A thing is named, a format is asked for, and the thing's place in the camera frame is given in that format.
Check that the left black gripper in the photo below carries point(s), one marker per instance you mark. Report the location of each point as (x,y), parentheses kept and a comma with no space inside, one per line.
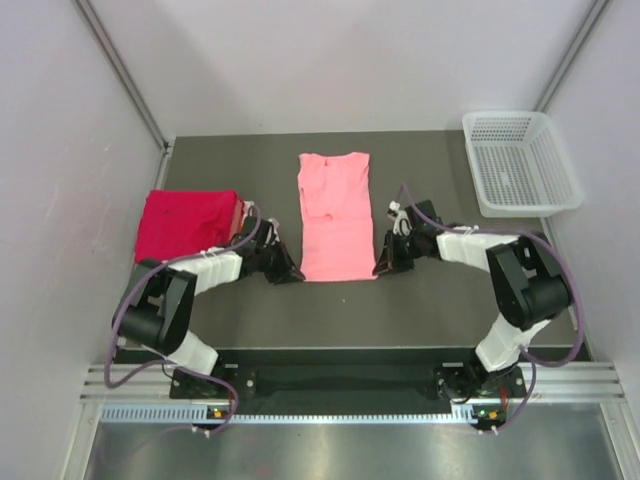
(286,273)

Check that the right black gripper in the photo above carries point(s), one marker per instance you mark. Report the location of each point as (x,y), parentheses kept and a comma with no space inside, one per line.
(389,260)

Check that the light pink t-shirt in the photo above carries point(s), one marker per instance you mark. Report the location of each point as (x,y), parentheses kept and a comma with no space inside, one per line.
(337,232)

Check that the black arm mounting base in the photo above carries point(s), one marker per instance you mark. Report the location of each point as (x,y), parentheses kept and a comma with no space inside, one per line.
(384,378)

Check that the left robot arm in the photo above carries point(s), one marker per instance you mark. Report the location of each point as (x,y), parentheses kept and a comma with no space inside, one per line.
(155,310)

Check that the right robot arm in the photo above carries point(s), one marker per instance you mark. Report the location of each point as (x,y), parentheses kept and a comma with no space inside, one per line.
(529,285)

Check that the folded white t-shirt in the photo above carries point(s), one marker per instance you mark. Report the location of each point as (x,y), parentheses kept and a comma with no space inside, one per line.
(249,209)

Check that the folded magenta t-shirt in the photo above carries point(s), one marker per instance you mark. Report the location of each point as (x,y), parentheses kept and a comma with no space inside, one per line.
(179,223)

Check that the white perforated plastic basket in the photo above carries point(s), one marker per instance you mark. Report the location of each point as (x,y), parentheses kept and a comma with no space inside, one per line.
(520,165)

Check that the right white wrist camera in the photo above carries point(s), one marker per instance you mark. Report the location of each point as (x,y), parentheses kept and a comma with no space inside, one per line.
(401,223)

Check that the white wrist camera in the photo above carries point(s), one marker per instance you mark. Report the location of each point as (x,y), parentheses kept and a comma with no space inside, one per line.
(274,226)
(401,223)

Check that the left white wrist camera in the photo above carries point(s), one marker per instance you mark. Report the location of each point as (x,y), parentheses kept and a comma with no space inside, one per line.
(274,226)

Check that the grey slotted cable duct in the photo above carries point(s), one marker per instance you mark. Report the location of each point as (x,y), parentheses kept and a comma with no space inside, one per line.
(202,414)

